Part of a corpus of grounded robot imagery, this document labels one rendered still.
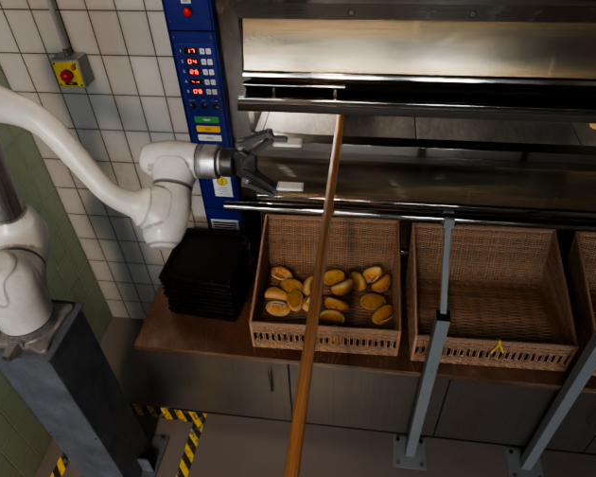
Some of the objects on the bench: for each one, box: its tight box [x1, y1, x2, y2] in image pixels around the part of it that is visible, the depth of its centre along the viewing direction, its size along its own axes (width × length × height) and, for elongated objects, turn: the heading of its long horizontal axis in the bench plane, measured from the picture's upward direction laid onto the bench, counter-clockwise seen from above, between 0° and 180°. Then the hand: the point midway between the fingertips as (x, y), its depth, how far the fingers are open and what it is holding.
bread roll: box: [287, 289, 304, 311], centre depth 210 cm, size 10×7×6 cm
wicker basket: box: [249, 214, 403, 356], centre depth 204 cm, size 49×56×28 cm
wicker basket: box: [406, 221, 580, 372], centre depth 196 cm, size 49×56×28 cm
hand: (298, 166), depth 133 cm, fingers open, 13 cm apart
